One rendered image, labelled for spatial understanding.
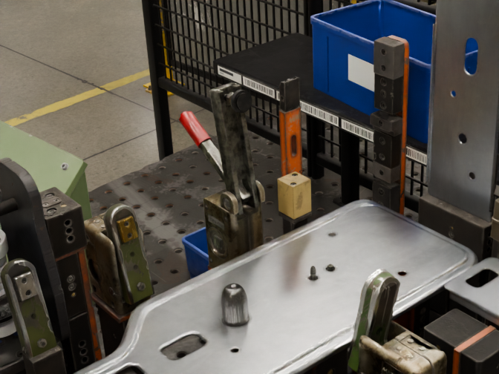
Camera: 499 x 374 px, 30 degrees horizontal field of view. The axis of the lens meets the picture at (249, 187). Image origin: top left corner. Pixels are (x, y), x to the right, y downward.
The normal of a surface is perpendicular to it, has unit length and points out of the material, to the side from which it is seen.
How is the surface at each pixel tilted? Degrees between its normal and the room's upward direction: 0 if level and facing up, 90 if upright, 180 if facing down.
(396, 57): 90
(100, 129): 0
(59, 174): 42
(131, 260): 78
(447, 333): 0
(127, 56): 0
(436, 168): 90
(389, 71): 90
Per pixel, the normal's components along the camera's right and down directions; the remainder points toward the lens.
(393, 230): -0.05, -0.87
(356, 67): -0.84, 0.30
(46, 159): -0.51, -0.40
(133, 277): 0.60, 0.16
